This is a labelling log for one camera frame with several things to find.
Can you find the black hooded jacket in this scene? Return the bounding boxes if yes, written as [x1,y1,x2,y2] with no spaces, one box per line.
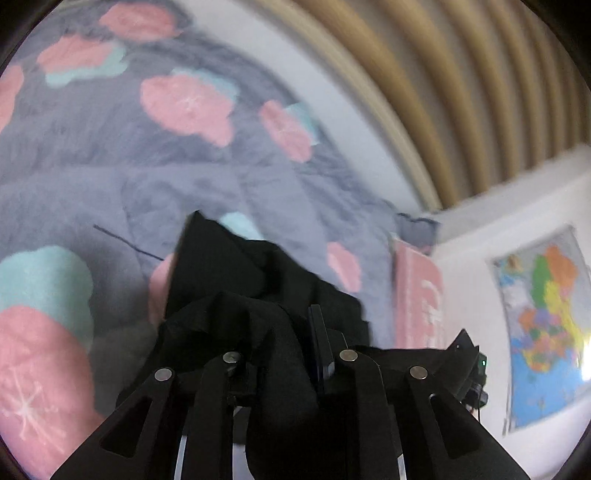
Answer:
[115,209,463,480]

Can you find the pink pillow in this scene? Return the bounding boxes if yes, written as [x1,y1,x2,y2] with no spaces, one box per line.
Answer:
[393,240,445,349]

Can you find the striped window blind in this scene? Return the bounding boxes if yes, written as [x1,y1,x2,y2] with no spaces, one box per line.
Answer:
[264,1,590,210]

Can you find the grey floral bed blanket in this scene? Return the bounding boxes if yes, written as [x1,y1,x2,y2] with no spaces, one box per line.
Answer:
[1,1,435,479]

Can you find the colourful wall map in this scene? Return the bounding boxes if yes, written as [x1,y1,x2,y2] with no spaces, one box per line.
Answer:
[491,225,590,433]

